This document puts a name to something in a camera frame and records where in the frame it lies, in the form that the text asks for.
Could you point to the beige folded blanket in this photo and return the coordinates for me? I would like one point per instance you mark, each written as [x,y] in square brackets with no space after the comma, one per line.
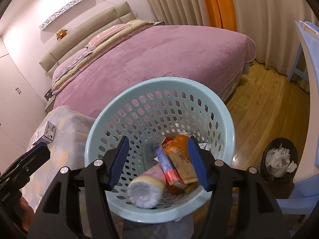
[135,27]

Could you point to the white blue carton box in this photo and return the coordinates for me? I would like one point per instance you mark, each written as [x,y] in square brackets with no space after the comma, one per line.
[45,134]

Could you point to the pink drink bottle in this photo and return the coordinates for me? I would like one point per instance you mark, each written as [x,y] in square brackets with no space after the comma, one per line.
[146,190]

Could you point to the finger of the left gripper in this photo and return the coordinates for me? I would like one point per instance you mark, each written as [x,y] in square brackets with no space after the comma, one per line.
[19,173]

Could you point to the orange plush toy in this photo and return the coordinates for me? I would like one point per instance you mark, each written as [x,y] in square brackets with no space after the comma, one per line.
[61,34]

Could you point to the purple bed cover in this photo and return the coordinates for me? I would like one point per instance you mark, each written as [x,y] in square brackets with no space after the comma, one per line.
[214,57]

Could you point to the beige padded headboard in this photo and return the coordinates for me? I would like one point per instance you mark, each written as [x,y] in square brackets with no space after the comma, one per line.
[81,35]

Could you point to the purple pillow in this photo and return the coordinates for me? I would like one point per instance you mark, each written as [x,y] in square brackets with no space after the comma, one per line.
[70,63]

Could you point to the person's left hand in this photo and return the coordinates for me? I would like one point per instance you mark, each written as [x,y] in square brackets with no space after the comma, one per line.
[24,214]

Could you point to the small picture frame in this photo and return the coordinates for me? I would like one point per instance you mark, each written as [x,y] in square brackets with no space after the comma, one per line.
[48,95]

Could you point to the large orange paper cup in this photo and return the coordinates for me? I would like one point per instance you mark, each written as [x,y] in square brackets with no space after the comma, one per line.
[177,151]

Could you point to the beige nightstand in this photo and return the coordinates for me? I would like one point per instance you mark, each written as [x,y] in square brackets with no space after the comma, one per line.
[50,104]

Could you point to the white decorative wall shelf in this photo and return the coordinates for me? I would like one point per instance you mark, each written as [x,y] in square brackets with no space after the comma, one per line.
[58,13]

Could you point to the pink pillow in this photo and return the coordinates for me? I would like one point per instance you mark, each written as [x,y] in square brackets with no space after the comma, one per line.
[104,35]

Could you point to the brown snack packet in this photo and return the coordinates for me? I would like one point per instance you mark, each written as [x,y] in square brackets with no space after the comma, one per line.
[169,169]

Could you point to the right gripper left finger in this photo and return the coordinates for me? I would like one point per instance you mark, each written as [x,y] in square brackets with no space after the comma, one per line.
[58,214]

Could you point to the light blue laundry basket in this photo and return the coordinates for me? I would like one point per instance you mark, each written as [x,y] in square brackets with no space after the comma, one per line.
[161,106]

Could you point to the beige curtain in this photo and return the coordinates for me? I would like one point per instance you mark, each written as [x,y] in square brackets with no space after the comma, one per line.
[269,23]

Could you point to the black wastebasket with tissues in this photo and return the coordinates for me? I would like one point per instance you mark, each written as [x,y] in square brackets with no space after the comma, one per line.
[278,163]

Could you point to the white wardrobe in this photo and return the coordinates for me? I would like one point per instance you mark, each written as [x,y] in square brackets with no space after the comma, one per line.
[22,111]

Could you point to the orange curtain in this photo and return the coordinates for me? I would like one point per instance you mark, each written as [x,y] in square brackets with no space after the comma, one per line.
[221,14]

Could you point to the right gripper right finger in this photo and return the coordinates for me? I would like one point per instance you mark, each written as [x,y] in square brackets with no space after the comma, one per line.
[258,213]

